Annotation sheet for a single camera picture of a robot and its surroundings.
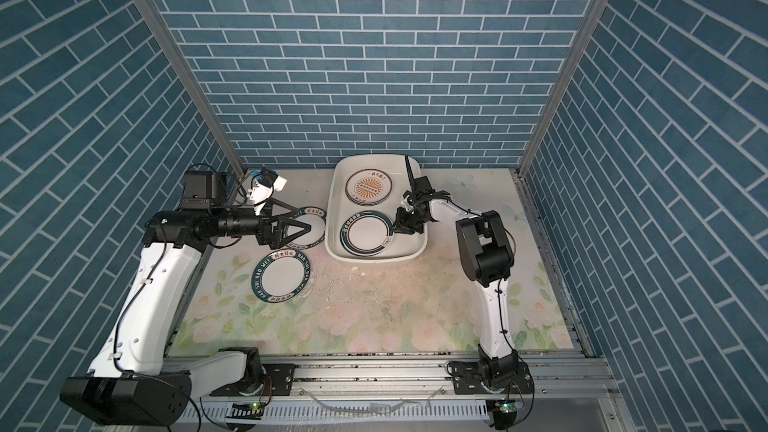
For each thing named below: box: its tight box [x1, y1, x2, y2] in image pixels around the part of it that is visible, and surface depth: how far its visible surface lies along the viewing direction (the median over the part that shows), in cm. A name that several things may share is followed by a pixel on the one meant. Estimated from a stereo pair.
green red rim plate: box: [339, 210, 395, 257], surface depth 101 cm
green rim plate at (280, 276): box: [251, 249, 311, 304], surface depth 93 cm
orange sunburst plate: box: [345, 168, 393, 206], surface depth 114 cm
